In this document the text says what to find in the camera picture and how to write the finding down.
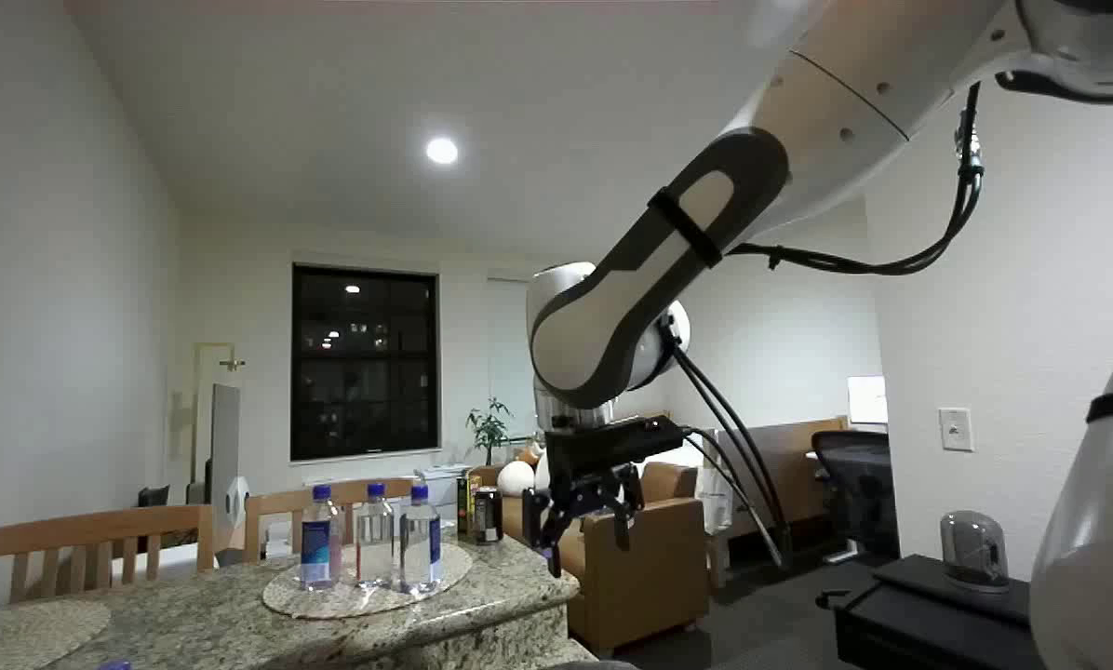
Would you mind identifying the dark glass jar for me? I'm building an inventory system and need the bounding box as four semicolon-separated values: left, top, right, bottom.
469;486;507;548

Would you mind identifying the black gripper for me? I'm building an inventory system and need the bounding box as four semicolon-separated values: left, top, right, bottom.
535;415;690;582

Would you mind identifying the black case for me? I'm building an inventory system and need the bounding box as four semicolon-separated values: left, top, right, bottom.
829;553;1051;670

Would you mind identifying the clear water bottle blue label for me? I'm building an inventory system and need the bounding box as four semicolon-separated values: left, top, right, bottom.
400;482;446;599
354;482;400;591
297;482;345;597

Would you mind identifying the grey standing panel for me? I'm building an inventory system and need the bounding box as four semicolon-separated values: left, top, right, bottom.
208;381;245;508

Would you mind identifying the green potted plant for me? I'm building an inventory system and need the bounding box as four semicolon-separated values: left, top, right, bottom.
467;396;517;472

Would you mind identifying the silver cylindrical container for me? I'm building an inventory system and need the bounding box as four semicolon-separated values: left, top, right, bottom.
939;508;1014;587

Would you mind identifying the round beige placemat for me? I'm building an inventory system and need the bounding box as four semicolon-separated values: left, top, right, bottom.
261;541;478;621
0;597;116;670

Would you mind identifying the white round lamp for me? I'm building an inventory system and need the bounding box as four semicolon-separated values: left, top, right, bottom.
497;457;539;503

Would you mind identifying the black office chair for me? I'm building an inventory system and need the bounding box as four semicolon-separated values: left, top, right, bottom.
808;430;906;566

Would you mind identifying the white monitor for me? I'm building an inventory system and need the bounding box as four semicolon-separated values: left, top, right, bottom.
847;374;893;430

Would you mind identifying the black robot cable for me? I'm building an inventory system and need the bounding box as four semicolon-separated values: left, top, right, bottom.
662;317;795;574
729;80;992;278

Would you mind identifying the wooden desk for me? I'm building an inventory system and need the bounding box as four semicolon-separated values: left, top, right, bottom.
714;415;854;541

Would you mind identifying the brown armchair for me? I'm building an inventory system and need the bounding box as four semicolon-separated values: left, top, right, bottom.
499;457;714;664

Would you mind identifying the white wall switch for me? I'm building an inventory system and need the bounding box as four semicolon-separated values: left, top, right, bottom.
934;402;981;457

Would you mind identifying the dark window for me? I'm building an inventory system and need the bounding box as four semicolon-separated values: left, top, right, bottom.
288;261;442;467

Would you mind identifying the round ceiling light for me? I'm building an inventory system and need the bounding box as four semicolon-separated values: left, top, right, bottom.
421;131;467;170

